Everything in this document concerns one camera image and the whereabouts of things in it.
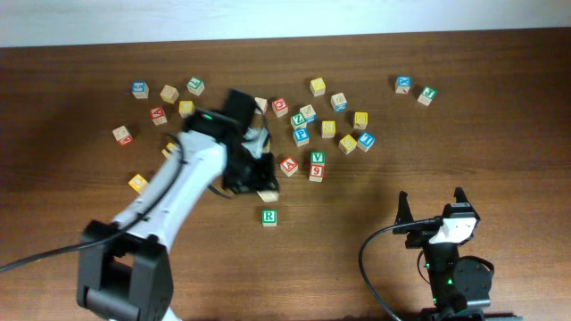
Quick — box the yellow O lower block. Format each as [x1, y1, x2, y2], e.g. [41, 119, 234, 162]
[128, 174, 148, 194]

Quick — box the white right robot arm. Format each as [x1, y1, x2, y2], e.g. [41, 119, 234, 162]
[395, 187, 494, 320]

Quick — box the yellow block with red mark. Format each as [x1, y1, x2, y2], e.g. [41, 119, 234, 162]
[353, 111, 368, 129]

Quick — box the yellow O middle block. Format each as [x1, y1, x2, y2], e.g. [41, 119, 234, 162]
[161, 143, 178, 159]

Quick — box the red 9 wooden block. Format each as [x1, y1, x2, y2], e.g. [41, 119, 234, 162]
[309, 164, 325, 182]

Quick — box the yellow top far block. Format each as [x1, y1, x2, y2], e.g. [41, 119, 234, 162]
[310, 78, 327, 96]

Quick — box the red E side block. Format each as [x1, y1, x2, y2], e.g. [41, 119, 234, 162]
[254, 97, 268, 115]

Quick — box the green L wooden block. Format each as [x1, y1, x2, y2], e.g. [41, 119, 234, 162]
[186, 77, 205, 96]

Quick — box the blue 5 wooden block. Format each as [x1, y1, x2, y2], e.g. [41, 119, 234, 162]
[131, 81, 149, 99]

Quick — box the yellow E wooden block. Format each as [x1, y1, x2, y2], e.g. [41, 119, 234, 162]
[338, 135, 357, 155]

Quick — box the blue D wooden block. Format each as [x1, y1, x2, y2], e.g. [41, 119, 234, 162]
[330, 93, 348, 112]

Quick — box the right blue H block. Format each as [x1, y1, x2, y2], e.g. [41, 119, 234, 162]
[257, 191, 279, 202]

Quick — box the green Z wooden block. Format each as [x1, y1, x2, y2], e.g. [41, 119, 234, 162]
[291, 112, 307, 130]

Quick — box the red side left block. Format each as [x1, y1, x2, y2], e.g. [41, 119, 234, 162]
[112, 126, 134, 146]

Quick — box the green J wooden block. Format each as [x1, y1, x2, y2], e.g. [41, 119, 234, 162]
[418, 86, 437, 106]

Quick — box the yellow o block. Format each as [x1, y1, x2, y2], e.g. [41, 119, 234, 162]
[161, 143, 178, 159]
[128, 174, 148, 194]

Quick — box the blue L wooden block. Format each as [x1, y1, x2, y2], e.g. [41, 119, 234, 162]
[300, 104, 317, 123]

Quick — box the plain tan wooden block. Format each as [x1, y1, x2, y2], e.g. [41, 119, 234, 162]
[160, 85, 179, 104]

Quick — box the red Y wooden block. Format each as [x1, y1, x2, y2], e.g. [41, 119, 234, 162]
[150, 106, 168, 126]

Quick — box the yellow block near green L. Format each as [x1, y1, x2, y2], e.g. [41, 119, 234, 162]
[178, 100, 195, 118]

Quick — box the green V wooden block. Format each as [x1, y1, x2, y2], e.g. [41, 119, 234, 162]
[310, 152, 326, 166]

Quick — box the red circle top block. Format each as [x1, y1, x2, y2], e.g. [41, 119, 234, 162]
[271, 97, 289, 118]

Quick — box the blue P wooden block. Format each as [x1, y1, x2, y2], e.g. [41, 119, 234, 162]
[293, 128, 310, 147]

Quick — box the blue X wooden block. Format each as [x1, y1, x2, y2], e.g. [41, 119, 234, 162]
[394, 76, 411, 94]

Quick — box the blue I wooden block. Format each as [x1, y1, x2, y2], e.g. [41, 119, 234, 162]
[357, 132, 376, 152]

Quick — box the green R wooden block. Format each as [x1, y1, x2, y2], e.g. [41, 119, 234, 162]
[261, 209, 277, 227]

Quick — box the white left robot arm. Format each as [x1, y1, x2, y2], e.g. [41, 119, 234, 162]
[77, 90, 279, 321]

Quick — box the yellow S wooden block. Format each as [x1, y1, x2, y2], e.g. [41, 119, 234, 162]
[321, 120, 336, 138]

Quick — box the red A wooden block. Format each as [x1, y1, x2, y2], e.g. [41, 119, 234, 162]
[280, 156, 299, 177]

